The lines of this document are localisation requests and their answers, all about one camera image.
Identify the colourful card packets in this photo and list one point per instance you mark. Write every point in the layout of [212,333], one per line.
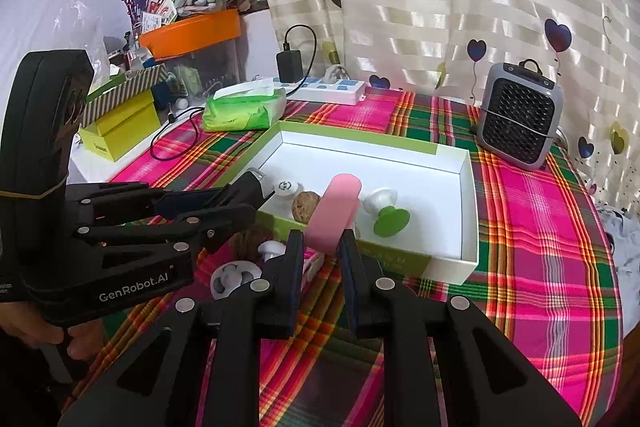
[157,14]

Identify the plaid tablecloth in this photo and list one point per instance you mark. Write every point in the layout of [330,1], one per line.
[540,232]

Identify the dark blue box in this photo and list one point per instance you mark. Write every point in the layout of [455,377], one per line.
[162,94]

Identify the yellow cardboard box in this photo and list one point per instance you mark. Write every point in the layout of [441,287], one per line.
[125,132]

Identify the white and green suction stand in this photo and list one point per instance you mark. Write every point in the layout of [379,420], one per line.
[392,222]

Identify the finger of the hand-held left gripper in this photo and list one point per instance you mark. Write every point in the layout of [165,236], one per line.
[225,219]
[190,203]

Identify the white power strip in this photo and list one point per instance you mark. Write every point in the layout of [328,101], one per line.
[325,92]

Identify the green tissue pack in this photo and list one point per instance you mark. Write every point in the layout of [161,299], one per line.
[240,114]

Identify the small white jar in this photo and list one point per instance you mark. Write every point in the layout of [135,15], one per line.
[286,188]

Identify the clear plastic container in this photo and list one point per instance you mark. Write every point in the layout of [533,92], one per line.
[215,67]

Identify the orange tray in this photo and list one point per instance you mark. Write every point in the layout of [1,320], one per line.
[200,29]

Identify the black charger adapter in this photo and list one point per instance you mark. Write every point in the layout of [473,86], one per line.
[290,66]

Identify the white round face toy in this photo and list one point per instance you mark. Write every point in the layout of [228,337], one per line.
[235,277]

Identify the person's left hand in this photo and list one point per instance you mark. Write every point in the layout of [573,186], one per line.
[82,339]

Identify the white spinning top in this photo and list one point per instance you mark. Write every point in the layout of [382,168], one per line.
[270,248]

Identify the green and white cardboard box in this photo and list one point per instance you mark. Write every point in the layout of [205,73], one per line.
[425,187]

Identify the brown walnut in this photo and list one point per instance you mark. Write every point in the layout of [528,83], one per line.
[305,207]
[247,244]

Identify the pink plastic clip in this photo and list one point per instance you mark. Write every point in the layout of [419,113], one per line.
[312,264]

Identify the clear plastic bag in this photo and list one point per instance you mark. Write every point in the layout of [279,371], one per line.
[80,27]

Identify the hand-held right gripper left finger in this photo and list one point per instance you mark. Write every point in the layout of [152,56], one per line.
[296,267]

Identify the grey blue cloth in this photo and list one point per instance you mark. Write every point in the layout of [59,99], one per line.
[622,252]

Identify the pink oblong case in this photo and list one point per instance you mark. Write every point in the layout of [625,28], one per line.
[332,212]

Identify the white plug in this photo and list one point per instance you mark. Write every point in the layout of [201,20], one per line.
[335,73]

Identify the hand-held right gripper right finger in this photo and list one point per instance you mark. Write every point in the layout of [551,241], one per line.
[347,277]

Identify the grey portable heater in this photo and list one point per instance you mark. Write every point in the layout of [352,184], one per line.
[517,127]

